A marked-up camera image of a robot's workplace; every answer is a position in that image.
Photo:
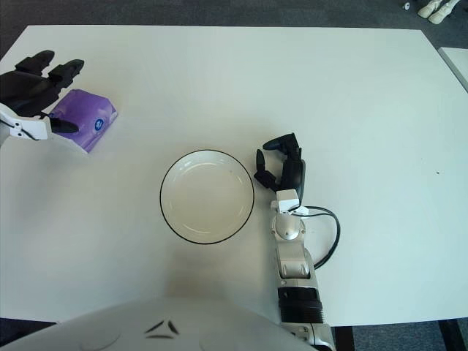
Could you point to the white plate with black rim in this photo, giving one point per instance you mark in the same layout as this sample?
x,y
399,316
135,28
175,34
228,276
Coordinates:
x,y
206,199

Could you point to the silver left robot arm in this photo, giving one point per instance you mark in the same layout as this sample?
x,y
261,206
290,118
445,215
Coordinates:
x,y
34,128

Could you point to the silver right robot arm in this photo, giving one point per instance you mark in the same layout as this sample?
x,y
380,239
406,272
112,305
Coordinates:
x,y
290,226

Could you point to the black table leg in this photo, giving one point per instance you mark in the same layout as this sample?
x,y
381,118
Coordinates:
x,y
449,336
343,338

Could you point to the purple tissue paper pack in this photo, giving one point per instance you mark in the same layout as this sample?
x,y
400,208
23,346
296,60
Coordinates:
x,y
87,108

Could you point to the silver robot torso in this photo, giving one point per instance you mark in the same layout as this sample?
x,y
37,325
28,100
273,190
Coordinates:
x,y
183,329

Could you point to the white neighbouring table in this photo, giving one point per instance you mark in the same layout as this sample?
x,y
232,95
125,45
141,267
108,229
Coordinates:
x,y
459,62

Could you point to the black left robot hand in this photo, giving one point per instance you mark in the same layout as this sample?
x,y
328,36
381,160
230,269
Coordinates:
x,y
29,91

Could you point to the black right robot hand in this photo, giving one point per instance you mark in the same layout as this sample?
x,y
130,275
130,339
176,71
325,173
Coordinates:
x,y
294,172

